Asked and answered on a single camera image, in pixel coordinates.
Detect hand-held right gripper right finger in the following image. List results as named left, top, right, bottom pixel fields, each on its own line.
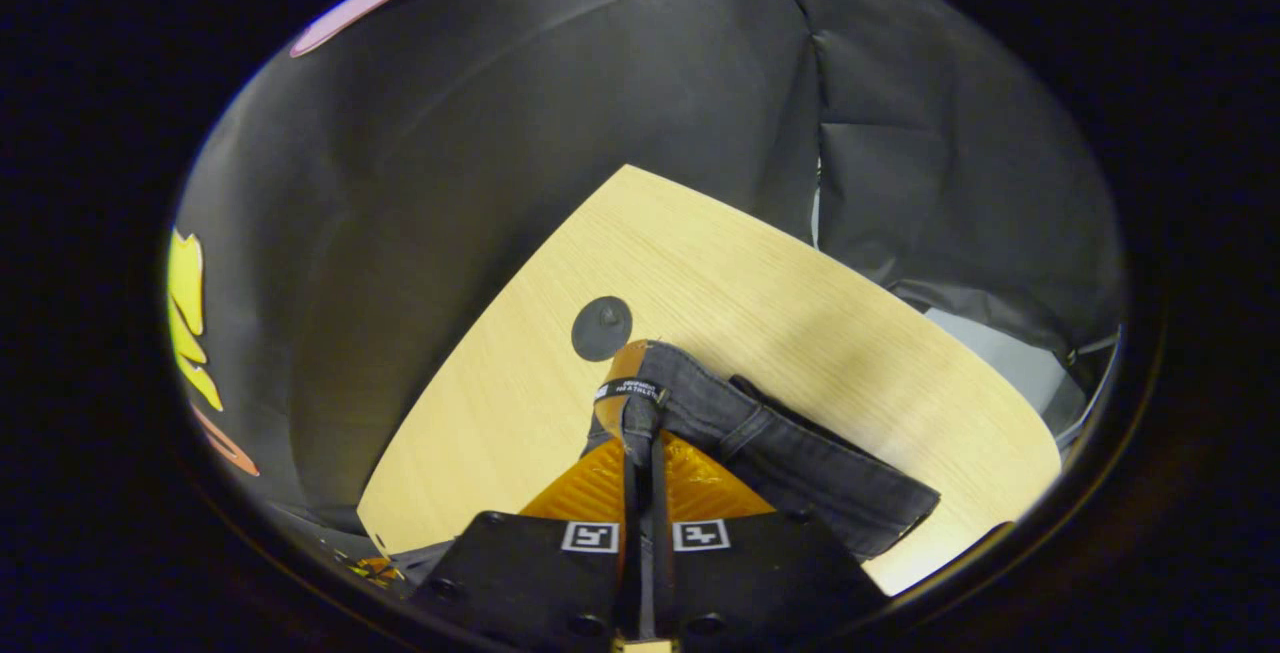
left=650, top=431, right=893, bottom=653

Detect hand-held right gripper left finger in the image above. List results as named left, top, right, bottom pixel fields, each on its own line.
left=412, top=431, right=641, bottom=653

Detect dark grey jeans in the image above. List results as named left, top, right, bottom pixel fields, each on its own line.
left=583, top=339, right=942, bottom=639

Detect round dark table grommet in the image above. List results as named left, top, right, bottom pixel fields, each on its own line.
left=571, top=296, right=633, bottom=363

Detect black backdrop cloth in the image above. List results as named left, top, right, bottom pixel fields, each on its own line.
left=170, top=0, right=1126, bottom=546

